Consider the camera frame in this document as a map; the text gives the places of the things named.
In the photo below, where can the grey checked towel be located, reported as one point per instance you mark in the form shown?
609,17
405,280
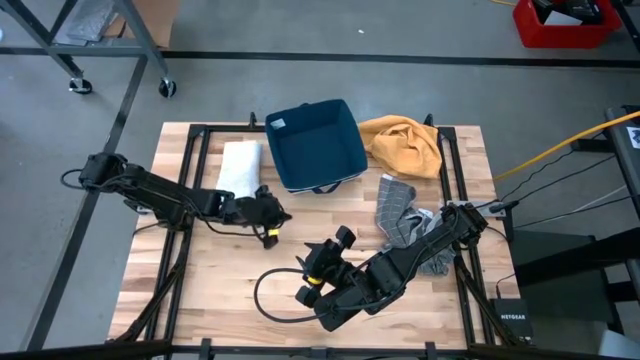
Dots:
395,205

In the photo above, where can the brown cardboard box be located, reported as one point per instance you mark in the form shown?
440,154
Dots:
160,20

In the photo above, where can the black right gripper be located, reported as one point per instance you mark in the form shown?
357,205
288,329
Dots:
330,265

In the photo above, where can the grey metal wheeled cart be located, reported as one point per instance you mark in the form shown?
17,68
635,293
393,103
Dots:
141,35

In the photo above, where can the black Netgear network switch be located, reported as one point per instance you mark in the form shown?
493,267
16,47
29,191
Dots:
510,320

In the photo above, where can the white paper sheet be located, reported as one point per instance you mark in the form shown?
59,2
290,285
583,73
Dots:
560,19

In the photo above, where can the black side desk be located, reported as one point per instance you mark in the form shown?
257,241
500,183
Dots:
560,260

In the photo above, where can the orange yellow towel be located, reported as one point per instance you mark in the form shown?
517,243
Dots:
400,145

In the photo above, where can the white checked towel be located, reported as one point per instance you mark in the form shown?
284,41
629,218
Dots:
240,167

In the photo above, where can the navy blue fabric bin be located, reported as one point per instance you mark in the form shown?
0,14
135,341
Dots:
315,147

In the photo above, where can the grey wrapped package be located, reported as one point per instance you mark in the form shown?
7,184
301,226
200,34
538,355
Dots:
90,22

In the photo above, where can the red plastic bin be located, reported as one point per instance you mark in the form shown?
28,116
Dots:
565,36

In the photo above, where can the black device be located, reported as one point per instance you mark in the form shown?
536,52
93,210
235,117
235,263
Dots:
580,7

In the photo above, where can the black metal beam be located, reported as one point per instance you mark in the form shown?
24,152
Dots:
622,165

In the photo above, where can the white printed marker tag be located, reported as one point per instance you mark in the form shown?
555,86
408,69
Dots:
635,137

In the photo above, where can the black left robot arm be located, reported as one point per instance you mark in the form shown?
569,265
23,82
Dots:
160,192

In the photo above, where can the black metal table frame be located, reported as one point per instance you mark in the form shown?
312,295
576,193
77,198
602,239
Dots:
230,129

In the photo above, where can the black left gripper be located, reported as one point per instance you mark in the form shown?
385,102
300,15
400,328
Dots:
260,212

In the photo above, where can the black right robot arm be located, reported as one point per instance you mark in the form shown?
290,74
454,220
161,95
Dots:
400,265

